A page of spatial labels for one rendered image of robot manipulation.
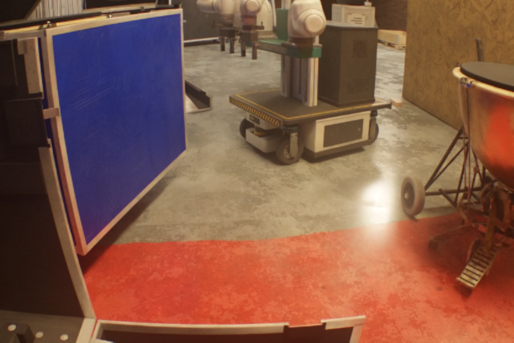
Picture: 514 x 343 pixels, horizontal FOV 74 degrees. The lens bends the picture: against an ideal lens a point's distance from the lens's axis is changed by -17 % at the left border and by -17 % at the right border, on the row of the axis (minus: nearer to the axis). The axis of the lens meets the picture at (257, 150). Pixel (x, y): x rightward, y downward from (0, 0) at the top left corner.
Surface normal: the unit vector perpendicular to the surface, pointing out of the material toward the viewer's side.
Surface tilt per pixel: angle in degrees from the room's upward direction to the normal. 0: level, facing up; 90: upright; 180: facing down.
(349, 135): 90
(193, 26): 90
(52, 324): 0
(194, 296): 0
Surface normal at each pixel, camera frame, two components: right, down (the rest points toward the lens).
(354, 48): 0.49, 0.32
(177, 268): 0.00, -0.93
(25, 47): 0.07, 0.36
